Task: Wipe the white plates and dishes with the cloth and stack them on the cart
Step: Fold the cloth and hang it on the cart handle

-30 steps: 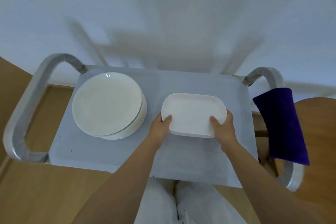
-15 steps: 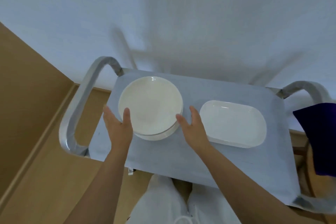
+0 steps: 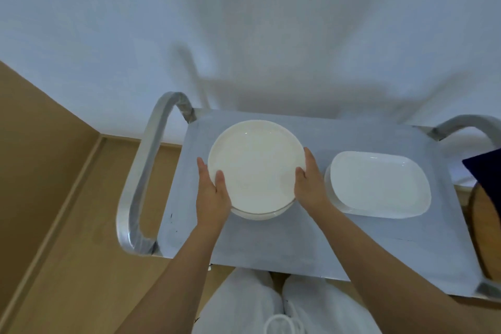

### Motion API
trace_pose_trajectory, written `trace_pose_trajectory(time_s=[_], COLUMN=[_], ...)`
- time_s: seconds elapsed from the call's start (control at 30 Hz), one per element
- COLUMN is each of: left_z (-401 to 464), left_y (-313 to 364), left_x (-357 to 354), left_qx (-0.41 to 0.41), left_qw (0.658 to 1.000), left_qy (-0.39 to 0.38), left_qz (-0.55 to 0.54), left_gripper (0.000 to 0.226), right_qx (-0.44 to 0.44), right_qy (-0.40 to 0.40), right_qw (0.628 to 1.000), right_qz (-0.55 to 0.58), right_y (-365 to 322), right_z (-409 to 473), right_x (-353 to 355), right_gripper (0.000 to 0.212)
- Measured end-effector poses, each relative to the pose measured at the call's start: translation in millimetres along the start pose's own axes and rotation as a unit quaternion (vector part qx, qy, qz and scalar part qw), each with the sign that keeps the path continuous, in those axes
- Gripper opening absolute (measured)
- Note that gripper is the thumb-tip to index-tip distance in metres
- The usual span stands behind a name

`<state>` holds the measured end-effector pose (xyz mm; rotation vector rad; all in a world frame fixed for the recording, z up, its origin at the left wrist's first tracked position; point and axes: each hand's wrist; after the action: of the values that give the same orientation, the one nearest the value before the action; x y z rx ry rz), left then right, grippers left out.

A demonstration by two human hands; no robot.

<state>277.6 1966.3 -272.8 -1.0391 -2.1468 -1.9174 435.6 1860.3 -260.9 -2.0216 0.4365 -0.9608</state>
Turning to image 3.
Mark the person's right hand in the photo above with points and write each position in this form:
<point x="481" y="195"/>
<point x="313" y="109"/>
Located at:
<point x="311" y="189"/>

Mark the person's left forearm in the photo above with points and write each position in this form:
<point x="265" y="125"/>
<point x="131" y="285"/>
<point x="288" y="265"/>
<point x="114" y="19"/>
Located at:
<point x="172" y="286"/>

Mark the stack of white round plates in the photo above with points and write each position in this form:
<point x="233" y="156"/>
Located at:
<point x="254" y="165"/>

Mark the person's white garment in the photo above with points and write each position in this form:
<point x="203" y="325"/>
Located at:
<point x="242" y="306"/>

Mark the stack of white rectangular plates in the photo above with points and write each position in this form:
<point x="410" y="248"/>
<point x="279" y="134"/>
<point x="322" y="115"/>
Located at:
<point x="379" y="185"/>

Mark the person's right forearm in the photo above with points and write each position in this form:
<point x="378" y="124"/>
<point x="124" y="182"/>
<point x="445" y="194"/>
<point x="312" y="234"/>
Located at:
<point x="399" y="283"/>

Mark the person's left hand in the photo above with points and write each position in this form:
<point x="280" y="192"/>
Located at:
<point x="211" y="200"/>

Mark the steel three-tier cart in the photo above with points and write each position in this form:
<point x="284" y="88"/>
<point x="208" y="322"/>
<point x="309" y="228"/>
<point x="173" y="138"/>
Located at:
<point x="274" y="243"/>

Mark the purple cleaning cloth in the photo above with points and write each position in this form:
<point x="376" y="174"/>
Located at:
<point x="489" y="177"/>

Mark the round wooden side table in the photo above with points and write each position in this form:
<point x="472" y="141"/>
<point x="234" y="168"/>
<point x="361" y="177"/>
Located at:
<point x="485" y="228"/>

